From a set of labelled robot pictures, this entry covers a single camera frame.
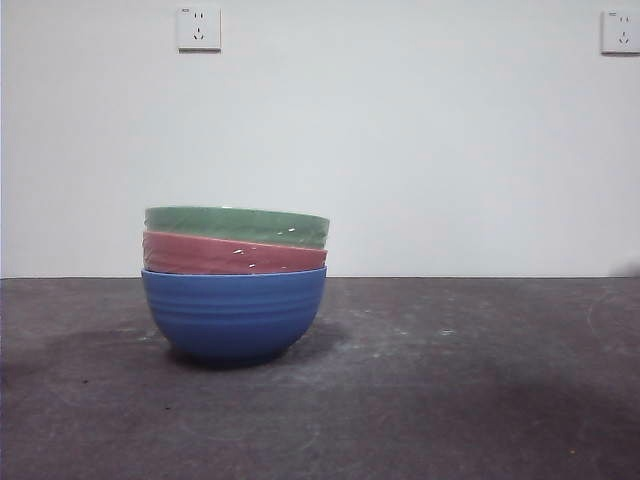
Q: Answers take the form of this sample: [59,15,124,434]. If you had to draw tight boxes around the white wall socket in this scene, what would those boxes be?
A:
[176,4,223,54]
[600,8,640,55]

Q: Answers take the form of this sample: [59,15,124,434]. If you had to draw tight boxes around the red ribbed bowl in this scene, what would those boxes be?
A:
[141,230,329,275]

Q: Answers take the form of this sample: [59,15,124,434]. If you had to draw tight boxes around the blue ribbed bowl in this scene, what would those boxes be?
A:
[140,265,329,370]

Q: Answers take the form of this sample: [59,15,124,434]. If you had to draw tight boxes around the green ribbed bowl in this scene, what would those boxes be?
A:
[144,205,331,251]

